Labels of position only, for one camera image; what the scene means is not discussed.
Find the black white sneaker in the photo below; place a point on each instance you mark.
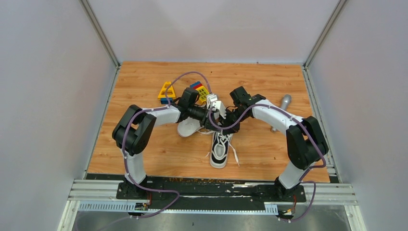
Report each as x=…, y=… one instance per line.
x=220, y=150

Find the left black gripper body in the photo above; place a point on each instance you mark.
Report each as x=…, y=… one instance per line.
x=200, y=114

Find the grey metal cylinder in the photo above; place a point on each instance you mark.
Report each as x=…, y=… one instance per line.
x=282, y=120

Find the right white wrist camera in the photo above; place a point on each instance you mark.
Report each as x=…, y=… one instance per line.
x=218, y=107

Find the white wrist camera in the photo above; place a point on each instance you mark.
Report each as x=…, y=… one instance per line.
x=218, y=107
x=210, y=98

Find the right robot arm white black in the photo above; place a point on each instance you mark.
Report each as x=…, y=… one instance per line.
x=306, y=145

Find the yellow triangle toy block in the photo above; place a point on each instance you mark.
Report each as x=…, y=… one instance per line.
x=167, y=93

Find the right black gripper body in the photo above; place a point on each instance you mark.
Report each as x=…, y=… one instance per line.
x=232, y=118

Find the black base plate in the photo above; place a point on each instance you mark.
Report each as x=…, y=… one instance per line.
x=204, y=194

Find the aluminium frame rail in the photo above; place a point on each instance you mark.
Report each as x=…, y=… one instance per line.
x=94, y=190

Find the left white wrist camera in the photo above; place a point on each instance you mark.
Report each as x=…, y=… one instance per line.
x=210, y=98

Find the colourful toy block stack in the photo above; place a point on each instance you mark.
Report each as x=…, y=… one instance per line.
x=203, y=91

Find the white shoelace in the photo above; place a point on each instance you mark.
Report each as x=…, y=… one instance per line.
x=228, y=143

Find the white shoe upside down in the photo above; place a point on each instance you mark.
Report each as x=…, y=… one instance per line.
x=188, y=127

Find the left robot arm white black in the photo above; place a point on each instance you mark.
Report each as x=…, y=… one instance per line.
x=133, y=131

